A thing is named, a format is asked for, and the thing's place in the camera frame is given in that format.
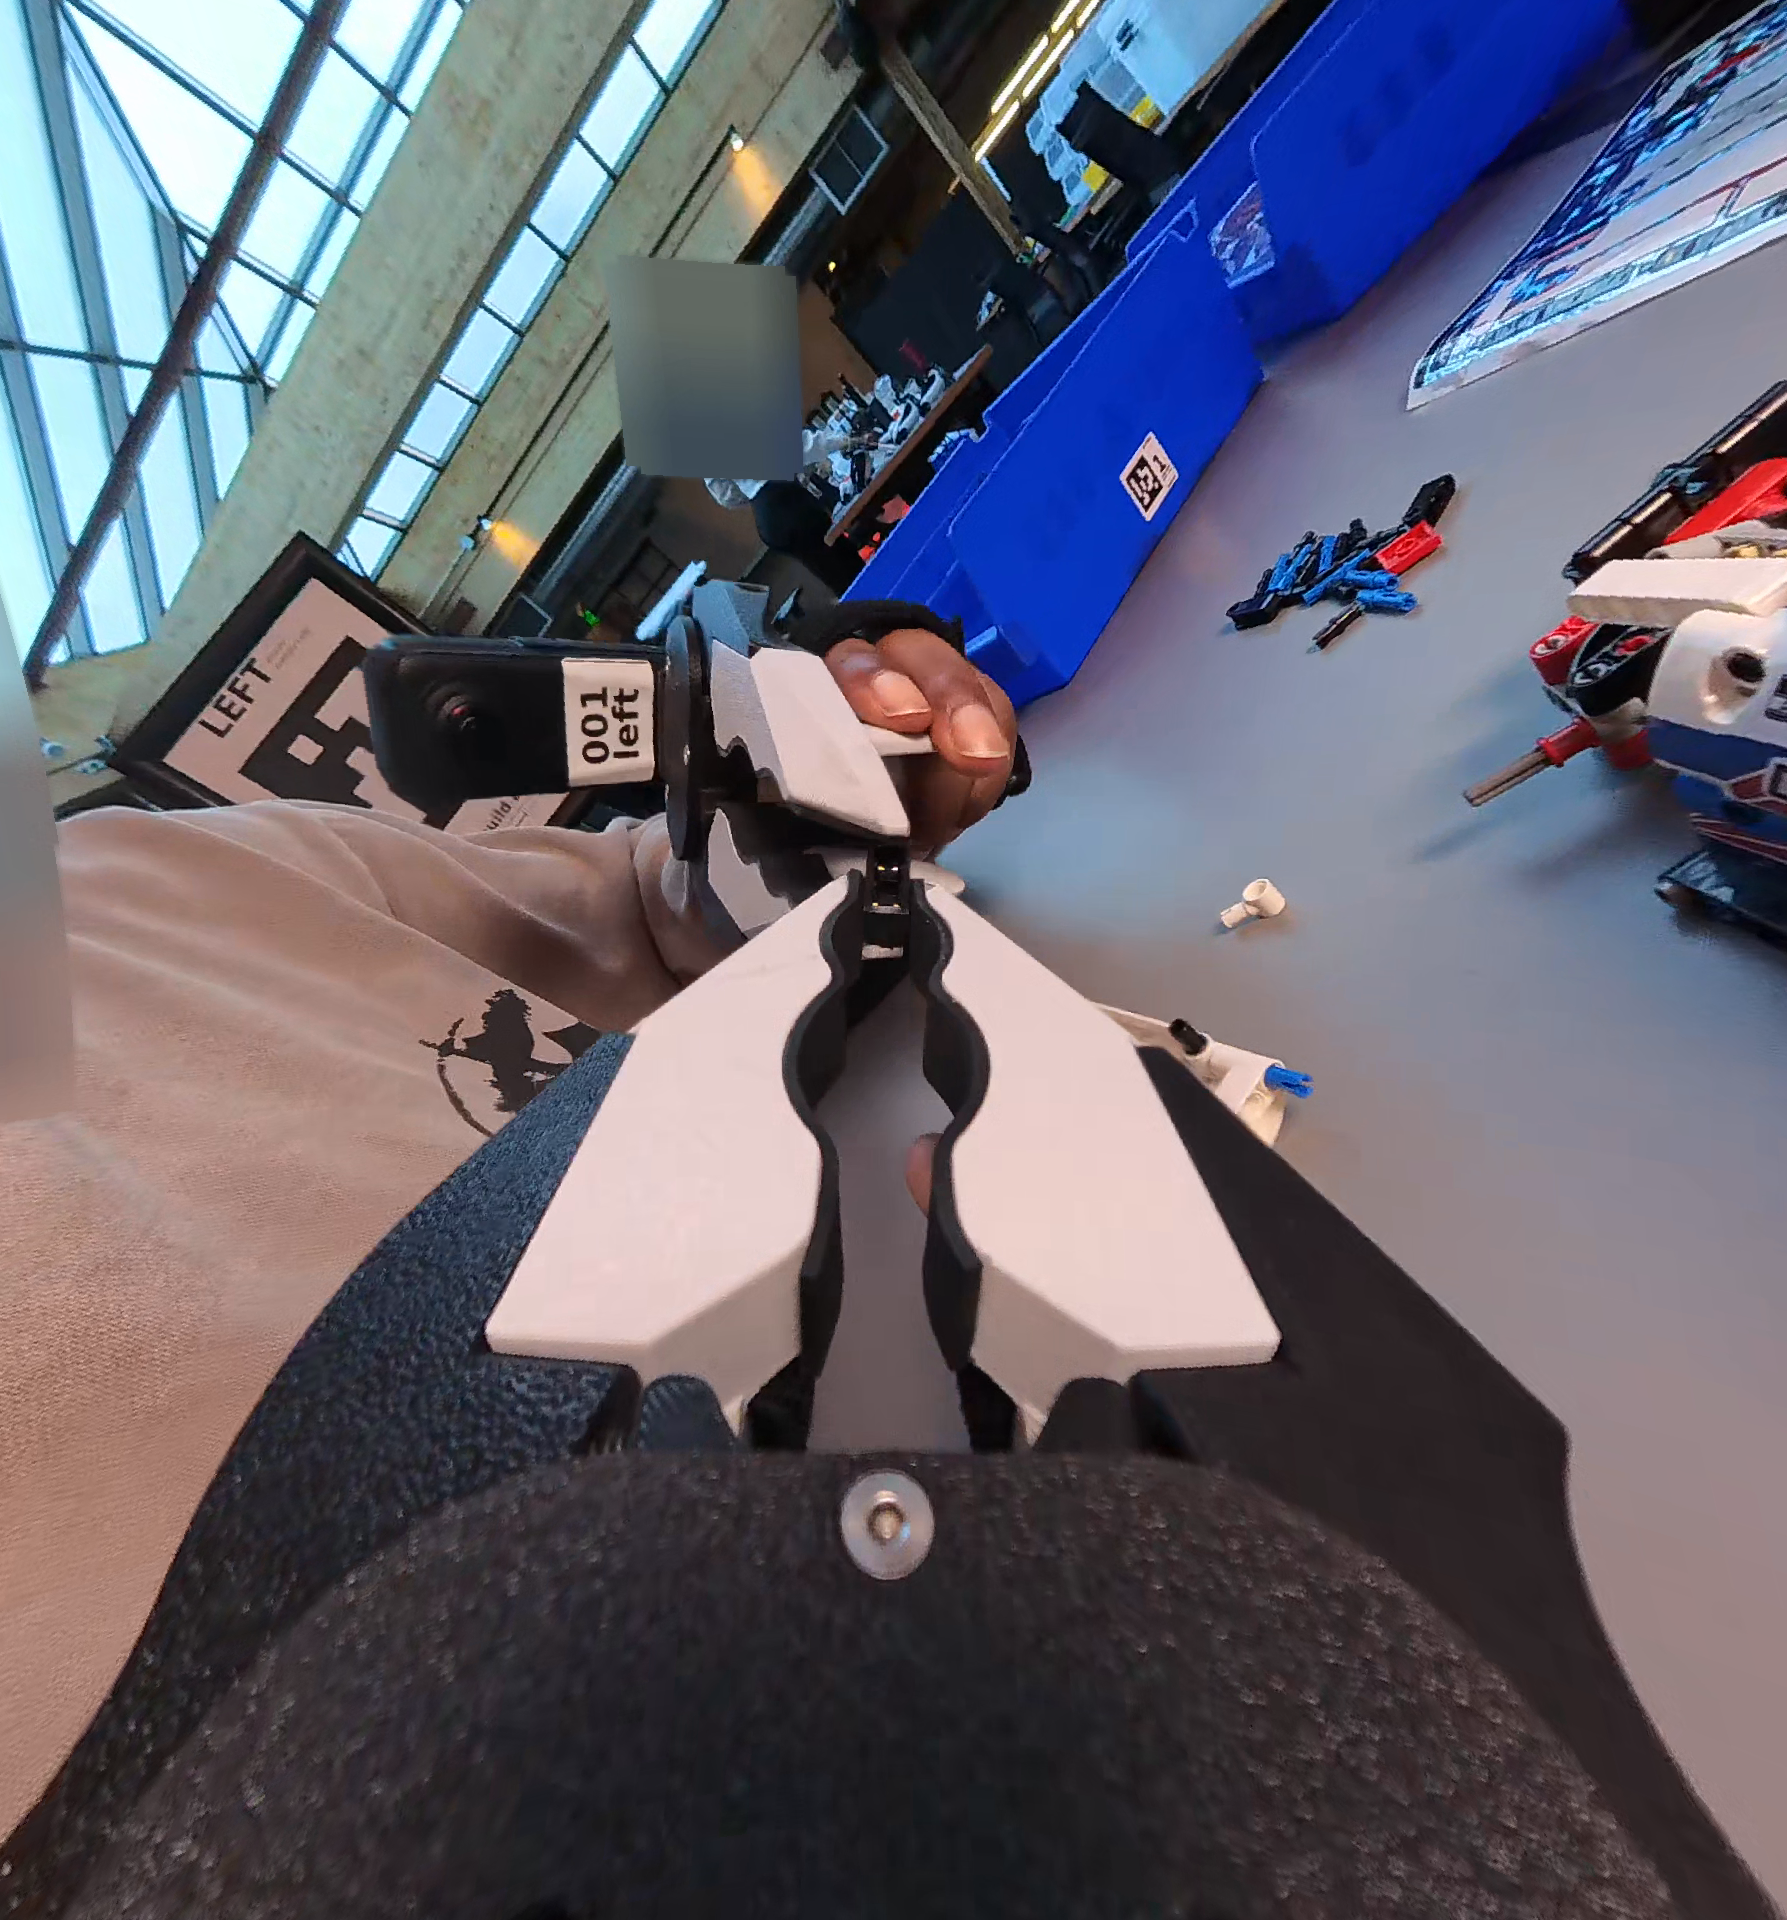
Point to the person's beige sweatshirt torso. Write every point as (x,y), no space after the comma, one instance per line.
(160,1274)

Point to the person's left forearm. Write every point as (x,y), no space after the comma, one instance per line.
(383,899)

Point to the pile of blue black pins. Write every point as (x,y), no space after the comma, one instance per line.
(1343,579)

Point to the red and white lego panel assembly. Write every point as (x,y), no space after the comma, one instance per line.
(1178,1050)

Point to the small white lego connector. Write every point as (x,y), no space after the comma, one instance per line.
(1257,902)

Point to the shiny sticker sheet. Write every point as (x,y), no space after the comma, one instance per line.
(1658,195)

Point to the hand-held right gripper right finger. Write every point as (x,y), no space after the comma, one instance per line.
(1105,1201)

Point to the black framed marker sign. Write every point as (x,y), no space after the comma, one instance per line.
(278,705)

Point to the person's right hand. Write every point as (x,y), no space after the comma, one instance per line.
(923,1170)

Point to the small black lego brick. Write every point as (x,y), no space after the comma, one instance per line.
(885,893)

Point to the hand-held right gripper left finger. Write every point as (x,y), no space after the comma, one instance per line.
(669,1186)

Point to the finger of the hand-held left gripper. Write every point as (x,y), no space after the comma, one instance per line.
(818,750)
(766,899)

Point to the blue storage bin with tag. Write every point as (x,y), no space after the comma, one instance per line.
(1088,435)

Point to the lego race car model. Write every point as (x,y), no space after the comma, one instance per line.
(1735,705)

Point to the wooden workbench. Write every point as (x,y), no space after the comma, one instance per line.
(909,435)

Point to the person's left hand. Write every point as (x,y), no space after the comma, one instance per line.
(938,705)

